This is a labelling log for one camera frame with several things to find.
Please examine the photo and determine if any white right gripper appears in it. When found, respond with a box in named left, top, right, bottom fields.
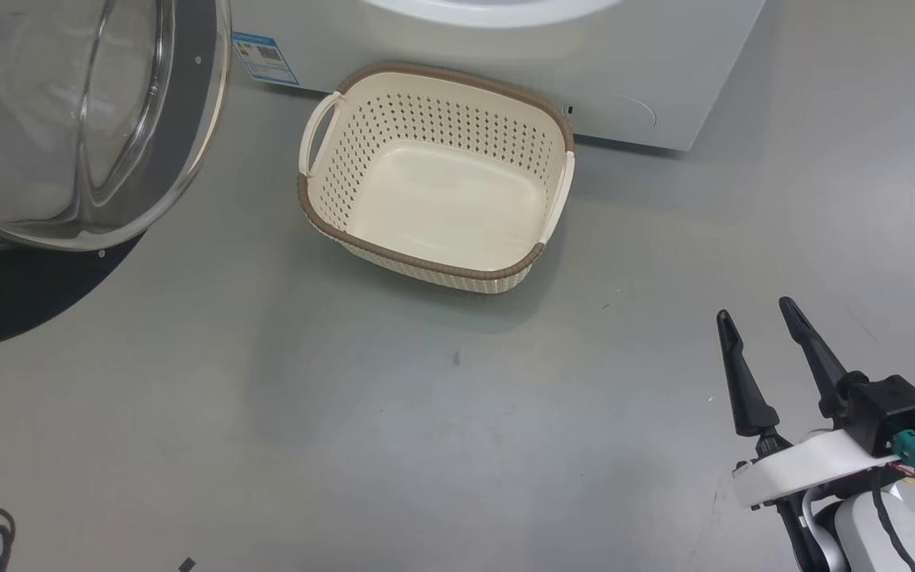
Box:
left=716, top=297, right=903, bottom=509

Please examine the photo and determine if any black-rimmed glass washing machine door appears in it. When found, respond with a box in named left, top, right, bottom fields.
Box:
left=0, top=0, right=234, bottom=350

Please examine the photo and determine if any white front-load washing machine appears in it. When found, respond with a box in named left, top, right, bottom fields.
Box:
left=231, top=0, right=768, bottom=152

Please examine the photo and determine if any cream perforated laundry basket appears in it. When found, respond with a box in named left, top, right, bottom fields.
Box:
left=297, top=62, right=576, bottom=295

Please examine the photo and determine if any blue energy label sticker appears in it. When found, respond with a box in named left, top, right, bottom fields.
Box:
left=232, top=32, right=300, bottom=87

